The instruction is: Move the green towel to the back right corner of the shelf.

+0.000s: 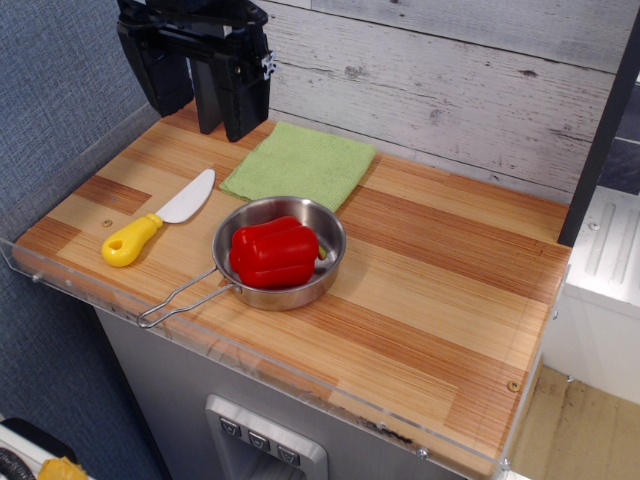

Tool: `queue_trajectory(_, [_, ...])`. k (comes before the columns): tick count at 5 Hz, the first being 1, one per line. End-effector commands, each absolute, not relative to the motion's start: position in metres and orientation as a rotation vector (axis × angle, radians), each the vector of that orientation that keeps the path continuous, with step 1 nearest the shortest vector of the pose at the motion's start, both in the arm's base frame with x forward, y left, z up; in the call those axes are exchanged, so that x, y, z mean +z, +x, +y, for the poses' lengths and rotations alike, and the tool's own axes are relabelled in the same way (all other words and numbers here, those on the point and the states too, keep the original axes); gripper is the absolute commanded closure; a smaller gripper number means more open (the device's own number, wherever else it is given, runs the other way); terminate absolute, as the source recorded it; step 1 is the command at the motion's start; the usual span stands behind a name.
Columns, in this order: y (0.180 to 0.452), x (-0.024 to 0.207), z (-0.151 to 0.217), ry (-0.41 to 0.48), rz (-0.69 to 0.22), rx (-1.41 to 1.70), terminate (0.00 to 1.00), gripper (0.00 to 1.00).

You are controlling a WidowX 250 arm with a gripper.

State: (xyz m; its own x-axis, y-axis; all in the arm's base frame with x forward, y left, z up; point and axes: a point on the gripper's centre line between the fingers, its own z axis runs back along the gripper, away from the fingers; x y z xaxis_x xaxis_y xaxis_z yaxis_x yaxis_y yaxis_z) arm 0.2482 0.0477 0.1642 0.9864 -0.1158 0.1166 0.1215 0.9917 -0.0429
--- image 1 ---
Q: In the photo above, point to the white appliance at right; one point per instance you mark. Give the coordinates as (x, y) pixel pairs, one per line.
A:
(593, 336)

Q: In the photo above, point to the red toy bell pepper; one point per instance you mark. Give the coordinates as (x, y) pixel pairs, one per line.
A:
(275, 254)

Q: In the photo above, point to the dark right frame post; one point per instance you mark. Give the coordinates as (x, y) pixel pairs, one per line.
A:
(609, 123)

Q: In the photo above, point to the grey cabinet with dispenser panel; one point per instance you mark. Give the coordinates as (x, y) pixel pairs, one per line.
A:
(212, 420)

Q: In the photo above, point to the green cloth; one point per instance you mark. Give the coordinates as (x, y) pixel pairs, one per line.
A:
(295, 161)

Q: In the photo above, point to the steel pan with wire handle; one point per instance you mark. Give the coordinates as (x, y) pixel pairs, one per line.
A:
(328, 229)

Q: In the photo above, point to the clear acrylic table guard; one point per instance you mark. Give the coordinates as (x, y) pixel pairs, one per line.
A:
(413, 347)

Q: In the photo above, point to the yellow object bottom left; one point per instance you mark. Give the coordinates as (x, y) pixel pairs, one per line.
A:
(61, 469)

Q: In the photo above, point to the yellow handled toy knife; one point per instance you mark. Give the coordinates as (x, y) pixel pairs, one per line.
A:
(124, 246)

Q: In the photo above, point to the dark frame post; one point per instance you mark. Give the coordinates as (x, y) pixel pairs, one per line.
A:
(609, 123)
(207, 105)

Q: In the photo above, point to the dark left frame post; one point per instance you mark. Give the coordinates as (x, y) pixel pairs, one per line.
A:
(207, 105)

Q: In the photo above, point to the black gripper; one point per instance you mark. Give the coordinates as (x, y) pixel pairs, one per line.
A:
(157, 36)

